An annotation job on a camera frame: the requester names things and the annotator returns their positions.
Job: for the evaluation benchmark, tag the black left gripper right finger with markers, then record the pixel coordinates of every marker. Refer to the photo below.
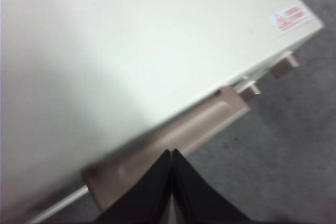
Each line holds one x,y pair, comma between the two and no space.
199,200

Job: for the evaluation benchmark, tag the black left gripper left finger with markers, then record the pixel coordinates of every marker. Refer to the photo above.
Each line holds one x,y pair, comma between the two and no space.
149,197

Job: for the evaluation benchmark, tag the cream Toshiba toaster oven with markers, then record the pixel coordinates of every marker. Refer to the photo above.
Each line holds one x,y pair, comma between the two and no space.
131,37

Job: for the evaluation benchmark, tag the red warning label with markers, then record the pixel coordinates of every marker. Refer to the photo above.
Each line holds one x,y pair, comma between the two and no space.
290,19

